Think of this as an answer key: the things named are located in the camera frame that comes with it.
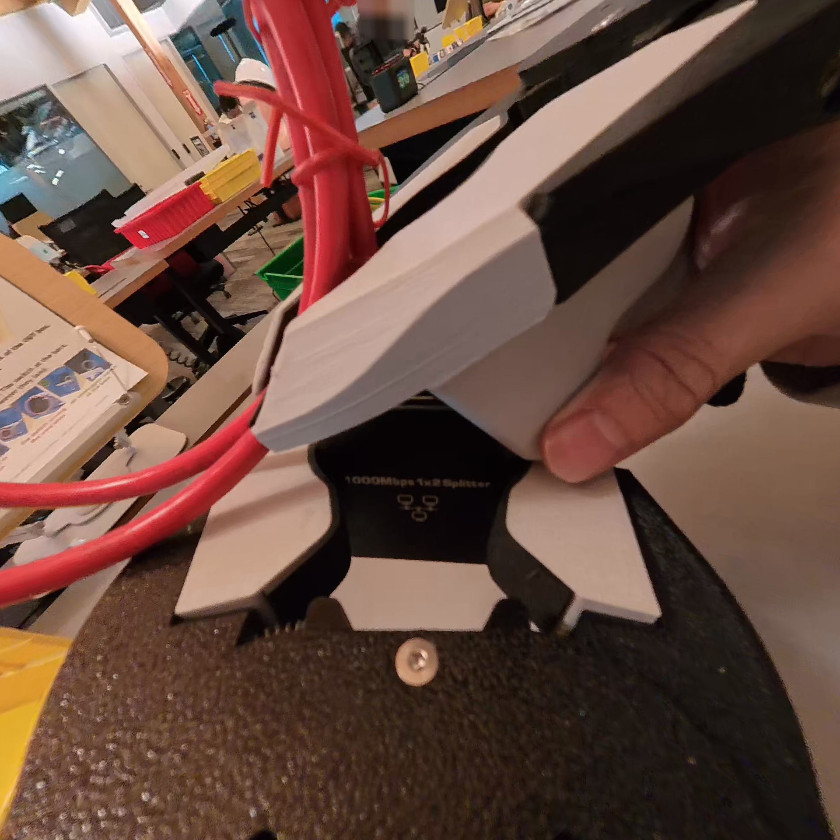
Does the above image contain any wooden edged long table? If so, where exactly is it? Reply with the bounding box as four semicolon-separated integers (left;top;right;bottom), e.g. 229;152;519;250
357;66;526;151

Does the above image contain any person's right hand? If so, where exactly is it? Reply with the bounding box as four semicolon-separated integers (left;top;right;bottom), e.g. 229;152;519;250
541;121;840;484

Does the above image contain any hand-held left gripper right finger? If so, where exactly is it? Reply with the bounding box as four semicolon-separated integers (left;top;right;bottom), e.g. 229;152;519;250
489;462;662;626

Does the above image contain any red ethernet cable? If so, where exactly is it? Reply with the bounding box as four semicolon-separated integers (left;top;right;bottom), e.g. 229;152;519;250
0;0;395;608

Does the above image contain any red plastic bin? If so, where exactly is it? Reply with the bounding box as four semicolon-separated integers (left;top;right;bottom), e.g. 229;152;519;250
115;182;217;250

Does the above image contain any white stand base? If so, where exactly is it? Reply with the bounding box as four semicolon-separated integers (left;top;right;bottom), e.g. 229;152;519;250
13;423;188;567

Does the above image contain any green plastic bin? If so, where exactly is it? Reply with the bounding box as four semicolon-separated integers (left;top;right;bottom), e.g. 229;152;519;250
255;235;308;303

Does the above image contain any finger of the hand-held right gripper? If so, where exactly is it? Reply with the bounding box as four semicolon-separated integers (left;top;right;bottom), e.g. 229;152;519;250
251;0;775;460
252;302;293;395

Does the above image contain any black box device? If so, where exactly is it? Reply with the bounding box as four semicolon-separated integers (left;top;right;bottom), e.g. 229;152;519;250
369;58;421;114

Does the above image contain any black ethernet splitter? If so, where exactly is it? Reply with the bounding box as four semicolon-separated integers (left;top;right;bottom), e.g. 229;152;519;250
308;392;534;567

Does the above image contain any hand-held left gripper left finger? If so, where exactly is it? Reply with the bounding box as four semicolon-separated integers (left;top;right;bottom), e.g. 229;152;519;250
174;433;355;626

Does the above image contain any yellow plastic bin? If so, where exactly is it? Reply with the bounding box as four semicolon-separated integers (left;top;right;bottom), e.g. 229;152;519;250
0;626;73;818

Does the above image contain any printed instruction sheet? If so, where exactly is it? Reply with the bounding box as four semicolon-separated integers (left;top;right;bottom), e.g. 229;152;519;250
0;282;148;487

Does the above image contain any wooden clipboard board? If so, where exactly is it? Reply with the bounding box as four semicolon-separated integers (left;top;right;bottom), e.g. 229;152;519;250
0;235;169;473

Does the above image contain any stack of yellow bins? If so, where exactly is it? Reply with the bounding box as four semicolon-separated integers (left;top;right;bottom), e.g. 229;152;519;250
199;148;262;203

